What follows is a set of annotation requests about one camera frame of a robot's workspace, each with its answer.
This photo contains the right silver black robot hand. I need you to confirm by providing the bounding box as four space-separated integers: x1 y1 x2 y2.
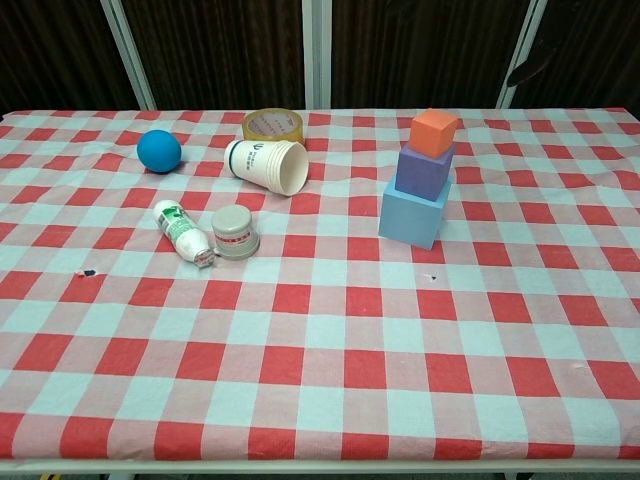
506 48 565 90

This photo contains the small orange cube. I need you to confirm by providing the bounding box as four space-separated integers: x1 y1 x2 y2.
409 108 460 159

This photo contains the medium purple cube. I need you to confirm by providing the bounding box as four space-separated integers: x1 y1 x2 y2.
394 142 456 203

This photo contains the white paper cup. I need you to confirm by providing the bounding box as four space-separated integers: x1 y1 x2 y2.
223 139 310 198

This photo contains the dark brown partition panel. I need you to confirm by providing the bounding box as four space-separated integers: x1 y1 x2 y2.
0 0 142 116
330 0 534 111
512 0 640 110
121 0 307 111

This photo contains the large light blue cube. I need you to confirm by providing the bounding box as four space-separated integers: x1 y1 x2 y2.
378 174 454 250

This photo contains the yellowish clear tape roll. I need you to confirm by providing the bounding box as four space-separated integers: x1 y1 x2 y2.
242 107 305 147

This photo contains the small grey plastic jar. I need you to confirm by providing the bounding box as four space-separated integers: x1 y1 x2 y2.
211 205 261 262

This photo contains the red white checkered tablecloth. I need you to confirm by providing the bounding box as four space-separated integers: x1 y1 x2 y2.
0 107 640 462

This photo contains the blue ball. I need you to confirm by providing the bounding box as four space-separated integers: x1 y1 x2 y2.
136 129 183 175

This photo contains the white bottle green label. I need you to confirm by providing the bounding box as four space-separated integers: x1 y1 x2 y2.
152 199 217 270

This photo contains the white aluminium partition post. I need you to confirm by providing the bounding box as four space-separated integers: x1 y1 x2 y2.
300 0 334 111
494 0 550 111
98 0 158 112

